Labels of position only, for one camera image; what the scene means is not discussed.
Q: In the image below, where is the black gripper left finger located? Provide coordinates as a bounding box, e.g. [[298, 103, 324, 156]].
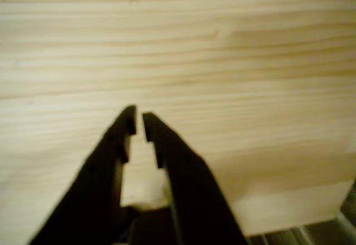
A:
[[27, 104, 137, 245]]

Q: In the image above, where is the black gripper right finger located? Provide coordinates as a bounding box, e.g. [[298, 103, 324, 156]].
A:
[[142, 112, 249, 245]]

